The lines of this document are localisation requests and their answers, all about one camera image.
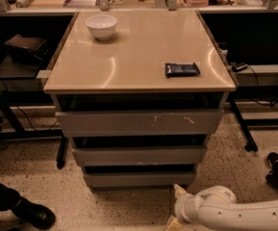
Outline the black desk leg right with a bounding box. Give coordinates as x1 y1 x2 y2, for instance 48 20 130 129
229 99 258 152

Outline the grey top drawer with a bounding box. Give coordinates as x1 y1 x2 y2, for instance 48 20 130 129
56 109 223 137

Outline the dark box on shelf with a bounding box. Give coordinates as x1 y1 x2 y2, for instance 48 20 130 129
4 34 48 64

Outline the black leather shoe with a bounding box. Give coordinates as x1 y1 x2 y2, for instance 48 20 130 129
0 183 56 230

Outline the black desk leg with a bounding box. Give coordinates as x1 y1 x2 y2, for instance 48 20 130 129
56 137 68 169
229 99 258 152

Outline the white ceramic bowl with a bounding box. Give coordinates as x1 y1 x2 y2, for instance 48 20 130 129
86 14 117 40

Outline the grey middle drawer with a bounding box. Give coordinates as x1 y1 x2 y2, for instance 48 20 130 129
72 146 207 167

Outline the black desk leg left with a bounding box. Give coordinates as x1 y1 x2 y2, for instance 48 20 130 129
56 137 68 169

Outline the grey drawer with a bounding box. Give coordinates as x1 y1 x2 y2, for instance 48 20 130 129
84 172 195 188
56 109 223 137
72 146 207 167

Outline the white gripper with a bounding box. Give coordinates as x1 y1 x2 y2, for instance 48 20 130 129
165 184 199 231

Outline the grey bottom drawer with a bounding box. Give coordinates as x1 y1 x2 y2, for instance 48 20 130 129
84 172 195 188

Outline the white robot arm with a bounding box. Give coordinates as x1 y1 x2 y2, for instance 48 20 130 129
165 184 278 231

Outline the grey drawer cabinet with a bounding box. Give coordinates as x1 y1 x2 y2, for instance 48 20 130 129
42 9 238 192

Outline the dark blue snack packet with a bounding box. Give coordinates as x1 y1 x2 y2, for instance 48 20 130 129
164 63 200 77

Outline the small black device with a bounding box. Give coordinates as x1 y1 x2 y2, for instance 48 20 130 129
231 62 248 72

